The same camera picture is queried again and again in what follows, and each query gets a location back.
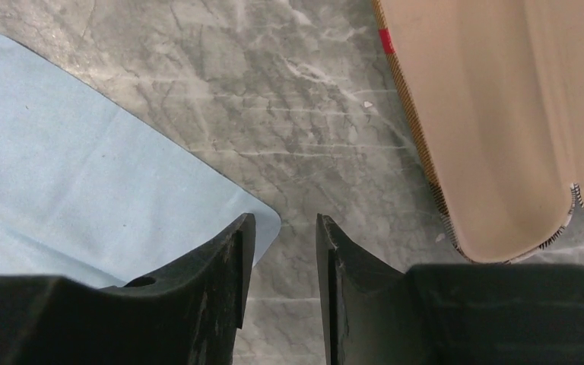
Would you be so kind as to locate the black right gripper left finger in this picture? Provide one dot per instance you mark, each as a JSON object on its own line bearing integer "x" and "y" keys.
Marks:
{"x": 186, "y": 312}

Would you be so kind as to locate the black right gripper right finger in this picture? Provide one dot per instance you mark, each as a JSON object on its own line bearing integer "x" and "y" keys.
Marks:
{"x": 445, "y": 313}

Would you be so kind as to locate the light blue cloth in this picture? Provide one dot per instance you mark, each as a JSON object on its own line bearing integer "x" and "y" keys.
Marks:
{"x": 89, "y": 191}

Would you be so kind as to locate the plaid glasses case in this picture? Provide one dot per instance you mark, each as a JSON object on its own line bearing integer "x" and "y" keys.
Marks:
{"x": 493, "y": 92}

